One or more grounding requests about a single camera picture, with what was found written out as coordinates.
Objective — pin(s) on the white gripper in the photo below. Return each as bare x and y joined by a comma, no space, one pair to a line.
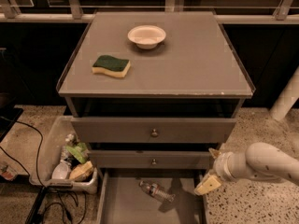
221,166

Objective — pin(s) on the clear plastic water bottle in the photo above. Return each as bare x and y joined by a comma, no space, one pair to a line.
156,191

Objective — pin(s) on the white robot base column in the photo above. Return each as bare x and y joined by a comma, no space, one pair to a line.
287,98

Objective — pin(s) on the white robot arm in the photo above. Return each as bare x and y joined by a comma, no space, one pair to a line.
260,162

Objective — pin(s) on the grey drawer cabinet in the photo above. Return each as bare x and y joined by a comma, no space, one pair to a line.
193,73

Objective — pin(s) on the grey bottom drawer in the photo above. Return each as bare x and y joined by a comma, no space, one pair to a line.
122,201

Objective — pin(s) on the grey drawer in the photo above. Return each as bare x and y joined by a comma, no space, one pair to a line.
122,201
151,159
153,130

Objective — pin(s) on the grey middle drawer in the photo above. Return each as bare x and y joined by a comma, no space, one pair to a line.
151,159

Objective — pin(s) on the grey top drawer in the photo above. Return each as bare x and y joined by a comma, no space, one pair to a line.
153,130

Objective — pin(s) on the yellow sponge in bin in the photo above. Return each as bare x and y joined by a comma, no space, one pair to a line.
81,172

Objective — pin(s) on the green packet in bin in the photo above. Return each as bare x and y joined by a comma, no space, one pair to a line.
79,151

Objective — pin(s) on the green yellow sponge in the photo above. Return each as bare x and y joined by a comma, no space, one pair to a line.
111,66

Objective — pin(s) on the white bowl in bin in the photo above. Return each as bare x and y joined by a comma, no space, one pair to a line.
61,171

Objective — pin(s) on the clear plastic storage bin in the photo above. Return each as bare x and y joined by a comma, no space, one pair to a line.
49,158

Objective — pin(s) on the small cup on floor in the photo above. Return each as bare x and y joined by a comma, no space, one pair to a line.
7,172

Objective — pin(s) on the metal window railing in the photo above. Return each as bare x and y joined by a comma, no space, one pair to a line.
224,11

